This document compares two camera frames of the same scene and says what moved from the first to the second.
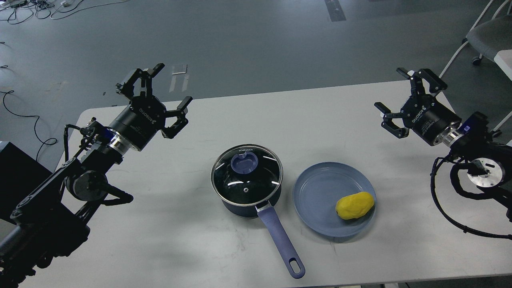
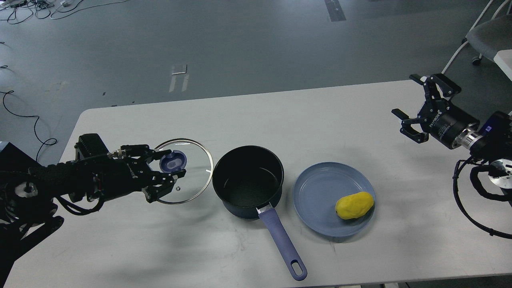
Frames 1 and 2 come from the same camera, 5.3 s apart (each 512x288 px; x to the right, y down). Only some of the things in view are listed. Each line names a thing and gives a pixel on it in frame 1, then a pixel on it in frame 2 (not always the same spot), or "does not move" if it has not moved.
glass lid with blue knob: [246, 175] → [188, 154]
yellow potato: [354, 206] does not move
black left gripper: [146, 115] → [119, 176]
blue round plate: [316, 193] does not move
